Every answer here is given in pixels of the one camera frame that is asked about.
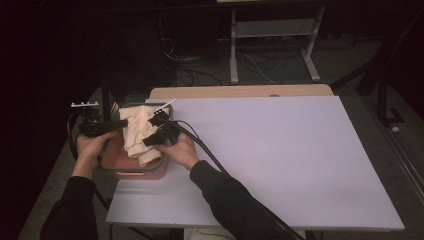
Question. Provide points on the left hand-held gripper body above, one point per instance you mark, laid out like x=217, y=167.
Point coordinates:
x=91, y=126

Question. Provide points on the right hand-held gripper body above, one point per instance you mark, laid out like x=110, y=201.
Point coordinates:
x=168, y=133

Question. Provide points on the cream baby pants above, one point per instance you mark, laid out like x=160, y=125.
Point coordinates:
x=136, y=130

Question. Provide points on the pink basket with grey rim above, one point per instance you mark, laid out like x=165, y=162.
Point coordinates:
x=133, y=171

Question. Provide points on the person's right hand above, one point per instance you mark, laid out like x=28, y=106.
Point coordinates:
x=183, y=153

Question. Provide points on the person's left hand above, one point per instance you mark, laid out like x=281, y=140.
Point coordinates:
x=90, y=153

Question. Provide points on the black metal stand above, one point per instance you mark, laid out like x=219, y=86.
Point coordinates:
x=383, y=83
x=106, y=96

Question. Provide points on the person's left leg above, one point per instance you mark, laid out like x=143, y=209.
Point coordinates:
x=203, y=235

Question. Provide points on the white metal stand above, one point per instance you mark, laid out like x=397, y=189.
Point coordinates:
x=273, y=28

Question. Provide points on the small white floor object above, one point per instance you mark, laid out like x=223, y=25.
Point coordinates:
x=395, y=129

